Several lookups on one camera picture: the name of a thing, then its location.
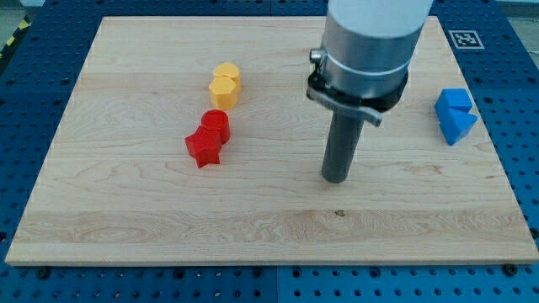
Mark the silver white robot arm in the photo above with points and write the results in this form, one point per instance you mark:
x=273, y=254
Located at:
x=367, y=45

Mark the red star block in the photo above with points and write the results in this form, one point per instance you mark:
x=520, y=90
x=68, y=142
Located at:
x=204, y=146

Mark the red cylinder block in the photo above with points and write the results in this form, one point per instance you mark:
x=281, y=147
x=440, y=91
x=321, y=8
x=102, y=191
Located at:
x=217, y=120

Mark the yellow hexagon block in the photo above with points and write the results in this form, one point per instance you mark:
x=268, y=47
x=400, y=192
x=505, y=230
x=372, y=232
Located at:
x=223, y=93

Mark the black clamp with metal lever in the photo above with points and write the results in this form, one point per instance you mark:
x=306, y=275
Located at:
x=350, y=106

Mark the dark grey cylindrical pointer tool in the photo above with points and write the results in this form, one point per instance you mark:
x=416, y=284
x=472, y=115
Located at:
x=343, y=137

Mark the light wooden board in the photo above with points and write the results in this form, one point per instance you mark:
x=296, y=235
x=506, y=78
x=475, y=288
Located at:
x=119, y=188

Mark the blue triangular prism block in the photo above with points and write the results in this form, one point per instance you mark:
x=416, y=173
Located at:
x=455, y=124

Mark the blue cube block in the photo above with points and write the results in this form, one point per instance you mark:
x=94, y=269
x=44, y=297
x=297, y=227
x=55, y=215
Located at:
x=457, y=99

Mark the white fiducial marker tag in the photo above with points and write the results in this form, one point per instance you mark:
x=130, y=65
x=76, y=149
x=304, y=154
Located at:
x=464, y=39

